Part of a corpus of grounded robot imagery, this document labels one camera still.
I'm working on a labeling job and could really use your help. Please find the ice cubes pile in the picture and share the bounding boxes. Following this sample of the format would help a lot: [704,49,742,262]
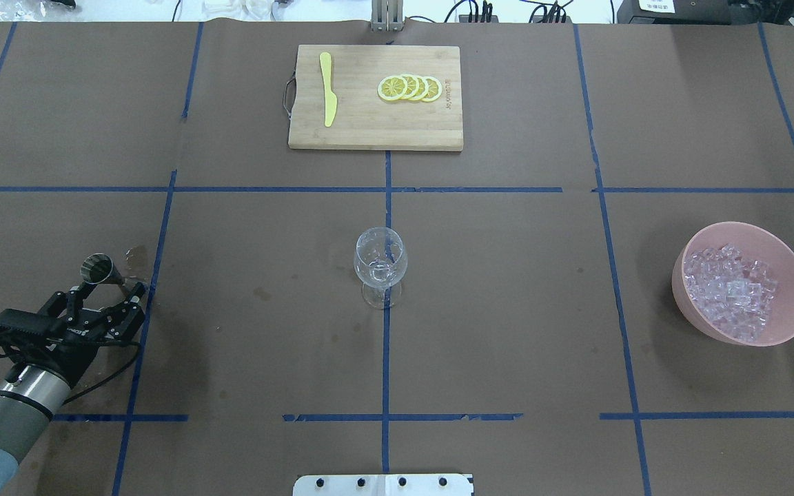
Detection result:
[683,244,779,343]

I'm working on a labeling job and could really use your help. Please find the clear wine glass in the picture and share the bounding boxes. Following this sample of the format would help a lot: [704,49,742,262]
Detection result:
[354,227,409,310]

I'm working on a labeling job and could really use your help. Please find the steel double jigger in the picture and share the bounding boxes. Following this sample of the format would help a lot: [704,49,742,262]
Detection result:
[80,252,130,295]

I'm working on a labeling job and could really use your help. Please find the yellow plastic knife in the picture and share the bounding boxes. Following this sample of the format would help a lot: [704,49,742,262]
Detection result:
[319,52,339,127]

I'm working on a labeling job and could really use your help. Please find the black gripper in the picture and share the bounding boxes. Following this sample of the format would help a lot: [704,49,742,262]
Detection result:
[0,280,148,386]

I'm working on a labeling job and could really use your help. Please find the pink bowl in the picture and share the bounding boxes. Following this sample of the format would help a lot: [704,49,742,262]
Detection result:
[671,222,794,347]

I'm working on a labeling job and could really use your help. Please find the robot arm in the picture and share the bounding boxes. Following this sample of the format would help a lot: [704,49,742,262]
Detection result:
[0,282,146,492]

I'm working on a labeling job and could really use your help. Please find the lemon slice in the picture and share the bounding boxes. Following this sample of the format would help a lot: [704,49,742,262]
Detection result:
[400,74,420,100]
[421,76,443,103]
[377,75,409,101]
[409,75,429,101]

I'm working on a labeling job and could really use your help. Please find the aluminium frame post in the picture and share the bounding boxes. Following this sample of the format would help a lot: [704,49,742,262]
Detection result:
[371,0,405,32]

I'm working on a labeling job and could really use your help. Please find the bamboo cutting board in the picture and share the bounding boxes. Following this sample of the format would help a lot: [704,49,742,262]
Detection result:
[289,44,465,153]

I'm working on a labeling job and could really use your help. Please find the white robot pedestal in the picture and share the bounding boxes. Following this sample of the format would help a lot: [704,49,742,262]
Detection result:
[292,473,475,495]

